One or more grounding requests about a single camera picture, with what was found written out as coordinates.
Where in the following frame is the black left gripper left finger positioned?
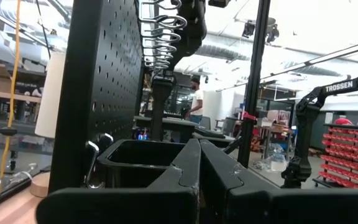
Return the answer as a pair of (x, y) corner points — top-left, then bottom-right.
(35, 138), (202, 224)

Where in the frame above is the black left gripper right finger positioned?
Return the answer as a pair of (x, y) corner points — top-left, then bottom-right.
(199, 139), (358, 224)

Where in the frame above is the black metal pegboard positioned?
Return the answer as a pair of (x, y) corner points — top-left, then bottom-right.
(48, 0), (145, 194)

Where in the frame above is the silver curved peg hook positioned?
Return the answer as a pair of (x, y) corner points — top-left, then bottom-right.
(99, 133), (115, 147)
(85, 140), (105, 190)

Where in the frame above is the black plastic pegboard bin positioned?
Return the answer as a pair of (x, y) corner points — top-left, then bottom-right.
(97, 139), (188, 189)

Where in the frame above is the red parts bin rack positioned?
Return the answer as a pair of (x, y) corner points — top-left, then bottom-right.
(312, 123), (358, 190)

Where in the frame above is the person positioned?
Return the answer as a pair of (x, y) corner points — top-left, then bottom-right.
(184, 76), (205, 124)

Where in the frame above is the white shade wooden base lamp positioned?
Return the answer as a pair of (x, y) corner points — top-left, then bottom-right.
(29, 51), (67, 198)

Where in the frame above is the thin black pole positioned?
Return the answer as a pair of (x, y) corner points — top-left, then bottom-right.
(35, 0), (52, 60)

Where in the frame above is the silver wire ring hook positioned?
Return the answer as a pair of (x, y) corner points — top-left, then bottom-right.
(139, 14), (188, 30)
(142, 44), (178, 54)
(143, 53), (173, 62)
(138, 0), (183, 9)
(144, 60), (171, 70)
(140, 30), (183, 44)

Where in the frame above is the yellow hanging cord black stopper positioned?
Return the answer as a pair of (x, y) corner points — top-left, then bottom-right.
(0, 0), (22, 194)

